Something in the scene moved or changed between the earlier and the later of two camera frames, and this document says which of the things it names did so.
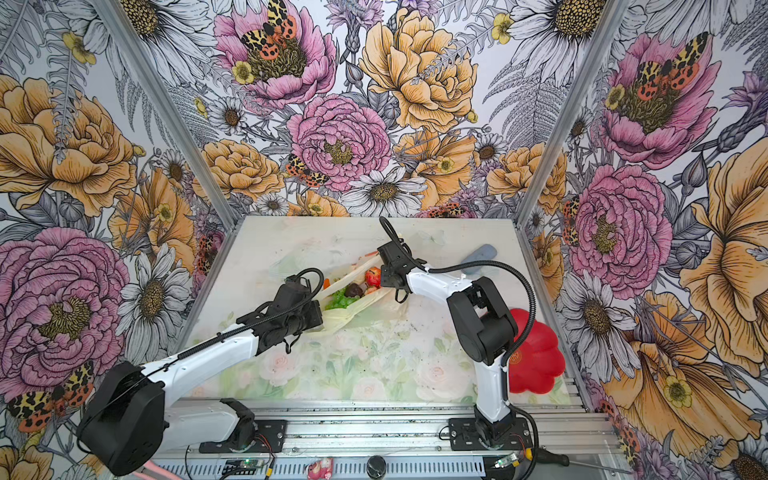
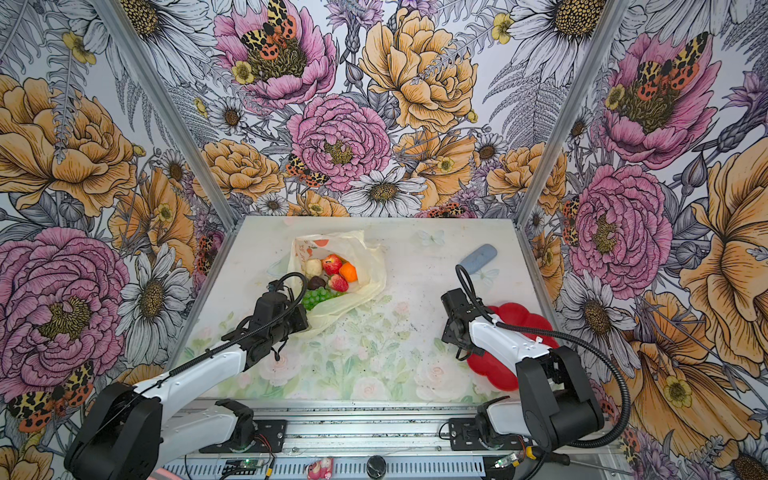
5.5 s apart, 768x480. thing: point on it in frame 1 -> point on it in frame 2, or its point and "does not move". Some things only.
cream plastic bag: x=373 y=307 -> x=354 y=247
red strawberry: x=373 y=276 -> x=338 y=283
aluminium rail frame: x=373 y=441 does not move
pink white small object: x=321 y=469 does not move
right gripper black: x=384 y=276 -> x=448 y=337
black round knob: x=376 y=467 does not move
